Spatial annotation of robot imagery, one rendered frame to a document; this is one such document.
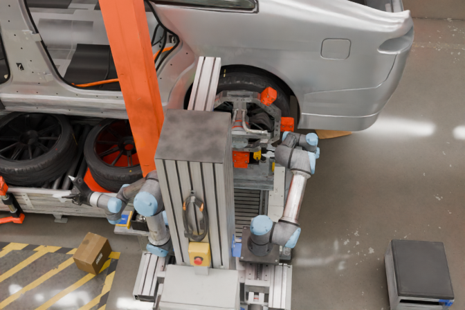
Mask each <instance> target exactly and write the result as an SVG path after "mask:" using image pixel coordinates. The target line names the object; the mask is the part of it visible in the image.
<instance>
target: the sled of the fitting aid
mask: <svg viewBox="0 0 465 310"><path fill-rule="evenodd" d="M274 173H275V160H274V159H271V158H270V159H269V160H268V180H267V181H265V180H253V179H233V185H234V188H239V189H251V190H272V191H273V186H274Z"/></svg>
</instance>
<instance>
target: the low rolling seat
mask: <svg viewBox="0 0 465 310"><path fill-rule="evenodd" d="M384 257H385V258H384V263H385V268H386V275H387V286H388V293H389V299H390V307H391V308H390V310H448V309H449V307H450V306H451V304H452V303H453V302H454V298H455V294H454V291H453V285H452V281H451V277H450V271H449V267H448V260H447V256H446V250H445V246H444V243H443V242H440V241H419V240H407V239H392V241H390V243H389V245H388V247H387V250H386V252H385V254H384Z"/></svg>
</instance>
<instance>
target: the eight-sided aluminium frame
mask: <svg viewBox="0 0 465 310"><path fill-rule="evenodd" d="M225 101H229V102H233V101H235V102H254V103H255V104H257V105H258V106H260V107H261V108H262V109H263V110H265V111H266V112H267V113H269V114H270V115H272V117H274V118H275V126H274V131H273V132H271V139H268V144H271V143H274V142H275V141H277V140H279V139H280V123H281V116H282V113H281V110H280V109H279V108H277V107H276V106H275V105H274V104H273V103H271V104H270V105H269V106H266V105H265V104H263V103H261V102H260V101H261V93H258V92H251V91H228V90H226V91H221V92H220V93H219V94H217V95H216V96H215V101H214V108H216V107H218V106H219V105H220V104H221V103H223V102H225ZM232 150H233V151H238V152H258V151H259V150H261V147H260V139H259V140H257V141H256V142H248V144H247V146H245V147H243V148H235V147H233V146H232Z"/></svg>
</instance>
